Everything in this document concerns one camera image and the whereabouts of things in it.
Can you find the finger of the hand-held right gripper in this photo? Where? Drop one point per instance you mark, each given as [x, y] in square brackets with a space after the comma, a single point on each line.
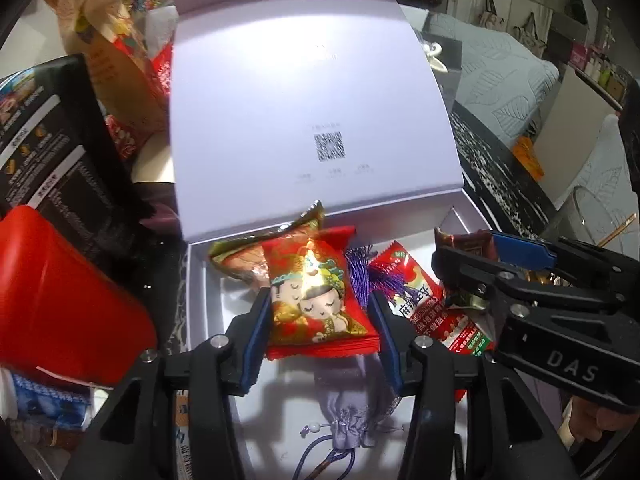
[465, 270]
[525, 251]

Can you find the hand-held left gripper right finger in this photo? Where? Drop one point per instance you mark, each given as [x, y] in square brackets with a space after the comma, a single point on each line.
[382, 345]

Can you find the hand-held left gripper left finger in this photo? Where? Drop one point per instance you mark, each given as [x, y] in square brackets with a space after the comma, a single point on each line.
[257, 340]

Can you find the dark brown candy packet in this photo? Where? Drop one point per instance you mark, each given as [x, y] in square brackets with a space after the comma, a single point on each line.
[467, 244]

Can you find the red peanut snack packet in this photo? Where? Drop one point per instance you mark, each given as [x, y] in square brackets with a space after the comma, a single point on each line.
[460, 332]

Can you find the red cartoon snack packet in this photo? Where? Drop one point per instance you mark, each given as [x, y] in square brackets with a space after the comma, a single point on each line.
[310, 300]

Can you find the brown snack packet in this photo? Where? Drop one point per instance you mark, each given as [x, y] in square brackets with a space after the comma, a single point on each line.
[240, 260]

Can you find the lilac gift box with lid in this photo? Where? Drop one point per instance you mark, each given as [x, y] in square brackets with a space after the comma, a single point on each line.
[300, 85]

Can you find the person's right hand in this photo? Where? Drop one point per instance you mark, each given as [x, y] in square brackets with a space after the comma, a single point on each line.
[595, 420]

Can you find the clear glass cup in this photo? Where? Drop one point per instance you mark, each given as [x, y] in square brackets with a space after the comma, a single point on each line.
[575, 215]

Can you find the purple tassel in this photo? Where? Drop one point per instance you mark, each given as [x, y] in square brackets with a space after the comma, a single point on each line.
[357, 270]

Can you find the orange packet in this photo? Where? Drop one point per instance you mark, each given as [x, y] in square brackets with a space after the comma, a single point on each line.
[529, 157]

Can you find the wooden stick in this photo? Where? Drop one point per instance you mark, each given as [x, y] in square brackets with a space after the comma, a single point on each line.
[620, 227]

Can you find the grey quilted cushion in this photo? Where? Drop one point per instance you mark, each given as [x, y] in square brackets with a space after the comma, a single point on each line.
[600, 170]
[495, 75]

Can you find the blue white carton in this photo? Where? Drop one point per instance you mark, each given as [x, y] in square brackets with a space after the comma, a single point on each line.
[184, 425]

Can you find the beige cardboard board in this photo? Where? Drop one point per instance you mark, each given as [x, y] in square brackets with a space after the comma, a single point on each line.
[575, 125]

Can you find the dark purple cloth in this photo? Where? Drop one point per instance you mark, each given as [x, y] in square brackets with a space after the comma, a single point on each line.
[155, 210]

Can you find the row of small bottles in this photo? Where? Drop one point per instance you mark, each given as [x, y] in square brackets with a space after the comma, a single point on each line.
[600, 72]

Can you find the red plastic container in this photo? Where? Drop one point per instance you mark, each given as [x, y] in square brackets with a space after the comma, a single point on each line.
[60, 300]

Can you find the white bottle with blue label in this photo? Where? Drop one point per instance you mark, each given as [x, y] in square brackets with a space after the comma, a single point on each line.
[50, 400]

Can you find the red white snack packet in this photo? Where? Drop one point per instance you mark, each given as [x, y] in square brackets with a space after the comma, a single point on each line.
[122, 135]

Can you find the white house-shaped shelf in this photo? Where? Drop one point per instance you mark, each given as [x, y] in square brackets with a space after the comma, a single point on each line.
[520, 0]

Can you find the black printed bag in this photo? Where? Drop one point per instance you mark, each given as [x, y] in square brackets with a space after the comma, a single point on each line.
[60, 160]

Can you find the tan printed paper bag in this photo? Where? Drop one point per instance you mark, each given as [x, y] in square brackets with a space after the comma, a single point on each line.
[110, 70]

